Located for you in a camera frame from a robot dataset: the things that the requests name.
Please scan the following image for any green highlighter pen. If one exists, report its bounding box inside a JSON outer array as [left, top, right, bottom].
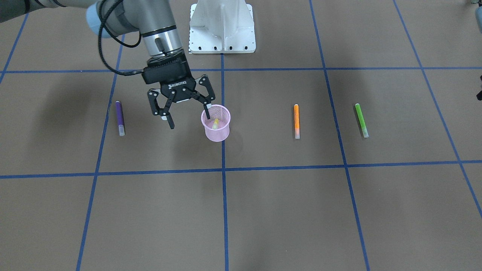
[[354, 103, 369, 138]]

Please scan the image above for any yellow highlighter pen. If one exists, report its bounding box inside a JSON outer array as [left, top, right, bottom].
[[211, 118, 219, 130]]

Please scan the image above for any purple highlighter pen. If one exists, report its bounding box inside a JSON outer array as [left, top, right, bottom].
[[115, 100, 125, 137]]

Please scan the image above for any orange highlighter pen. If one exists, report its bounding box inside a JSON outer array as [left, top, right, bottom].
[[294, 104, 300, 140]]

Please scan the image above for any white pedestal column base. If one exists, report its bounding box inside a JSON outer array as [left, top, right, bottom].
[[188, 0, 256, 54]]

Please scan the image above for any pink mesh pen holder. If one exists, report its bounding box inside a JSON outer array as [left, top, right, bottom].
[[200, 105, 231, 142]]

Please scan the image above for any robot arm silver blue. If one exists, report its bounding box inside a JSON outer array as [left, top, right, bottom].
[[1, 0, 215, 129], [475, 6, 482, 31]]

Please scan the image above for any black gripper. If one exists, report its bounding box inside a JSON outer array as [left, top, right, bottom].
[[142, 50, 216, 130]]

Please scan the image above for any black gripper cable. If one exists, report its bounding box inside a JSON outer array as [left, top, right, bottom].
[[97, 0, 148, 76]]

